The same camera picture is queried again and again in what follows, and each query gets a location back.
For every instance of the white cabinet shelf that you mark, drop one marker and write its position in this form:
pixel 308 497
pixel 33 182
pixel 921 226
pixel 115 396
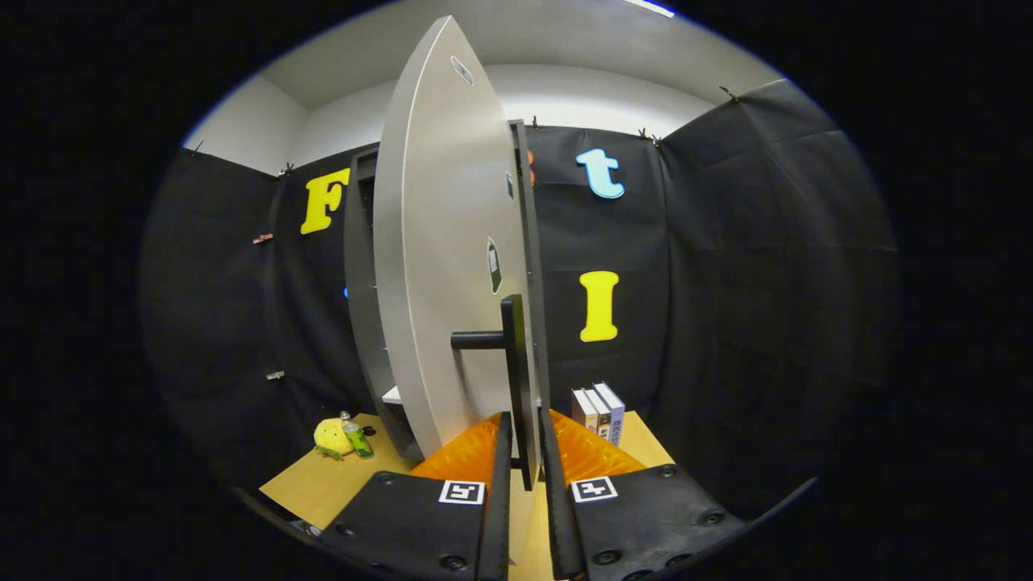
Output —
pixel 392 396

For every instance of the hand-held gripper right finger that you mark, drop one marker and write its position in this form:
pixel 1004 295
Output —
pixel 557 524

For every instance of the long ceiling light strip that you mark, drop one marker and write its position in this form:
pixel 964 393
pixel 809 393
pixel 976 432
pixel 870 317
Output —
pixel 650 7

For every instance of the beige shoe cabinet door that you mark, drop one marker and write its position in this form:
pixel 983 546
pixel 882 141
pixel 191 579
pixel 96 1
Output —
pixel 436 242

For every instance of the black backdrop cloth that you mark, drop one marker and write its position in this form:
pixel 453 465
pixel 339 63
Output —
pixel 767 282

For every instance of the yellow pineapple plush toy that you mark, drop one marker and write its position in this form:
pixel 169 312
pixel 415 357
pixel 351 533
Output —
pixel 331 436

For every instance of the white book blue print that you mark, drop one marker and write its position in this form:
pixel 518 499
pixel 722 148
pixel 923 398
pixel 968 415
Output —
pixel 613 411

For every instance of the green label water bottle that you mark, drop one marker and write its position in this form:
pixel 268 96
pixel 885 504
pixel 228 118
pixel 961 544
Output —
pixel 357 442

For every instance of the grey shoe cabinet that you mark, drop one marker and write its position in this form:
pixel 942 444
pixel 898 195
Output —
pixel 361 282

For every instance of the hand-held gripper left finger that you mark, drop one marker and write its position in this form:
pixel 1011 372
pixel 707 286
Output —
pixel 500 524

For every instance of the white hardcover book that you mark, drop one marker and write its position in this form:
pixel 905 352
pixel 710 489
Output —
pixel 599 415
pixel 583 411

